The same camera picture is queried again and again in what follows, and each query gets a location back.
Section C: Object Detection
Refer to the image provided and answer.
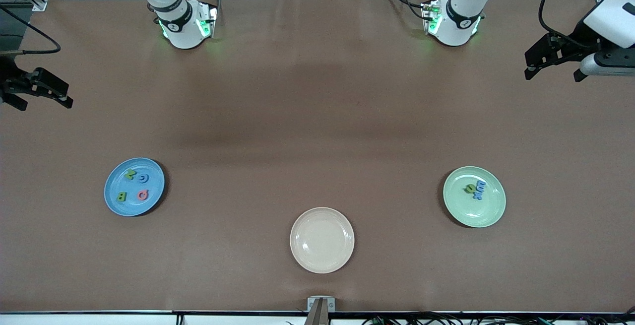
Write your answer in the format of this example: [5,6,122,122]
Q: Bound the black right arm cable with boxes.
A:
[0,5,62,56]

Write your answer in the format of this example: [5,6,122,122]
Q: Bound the blue plate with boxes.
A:
[104,157,165,217]

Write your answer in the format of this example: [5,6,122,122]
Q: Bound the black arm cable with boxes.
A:
[0,5,62,56]
[538,0,596,50]

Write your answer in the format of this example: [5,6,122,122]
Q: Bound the cream plate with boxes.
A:
[290,207,355,274]

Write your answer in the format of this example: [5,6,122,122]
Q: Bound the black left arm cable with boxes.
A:
[538,0,596,50]

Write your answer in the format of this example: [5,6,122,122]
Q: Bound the brown table cover sheet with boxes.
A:
[0,0,635,314]

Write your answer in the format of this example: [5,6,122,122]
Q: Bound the green plate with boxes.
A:
[443,166,507,228]

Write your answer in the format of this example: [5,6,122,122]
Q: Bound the tangled black cables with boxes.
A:
[362,313,635,325]

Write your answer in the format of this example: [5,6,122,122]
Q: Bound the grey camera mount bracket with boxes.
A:
[304,295,336,325]

